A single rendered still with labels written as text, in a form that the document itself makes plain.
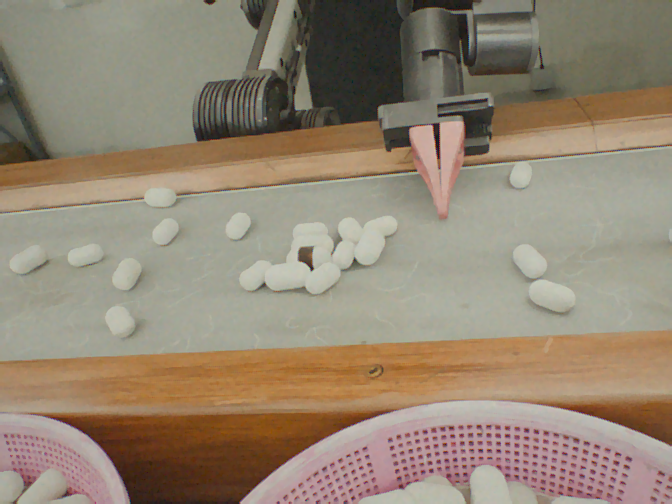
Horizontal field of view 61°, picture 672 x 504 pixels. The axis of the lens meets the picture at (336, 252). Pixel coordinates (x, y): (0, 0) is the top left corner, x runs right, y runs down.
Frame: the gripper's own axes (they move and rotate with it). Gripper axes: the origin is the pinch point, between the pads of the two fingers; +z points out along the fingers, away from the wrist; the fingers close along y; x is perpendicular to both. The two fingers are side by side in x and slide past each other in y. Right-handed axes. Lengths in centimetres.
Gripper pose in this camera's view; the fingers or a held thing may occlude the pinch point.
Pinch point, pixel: (442, 207)
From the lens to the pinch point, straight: 51.8
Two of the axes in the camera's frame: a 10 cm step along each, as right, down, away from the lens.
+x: 2.0, 3.2, 9.3
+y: 9.8, -0.7, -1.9
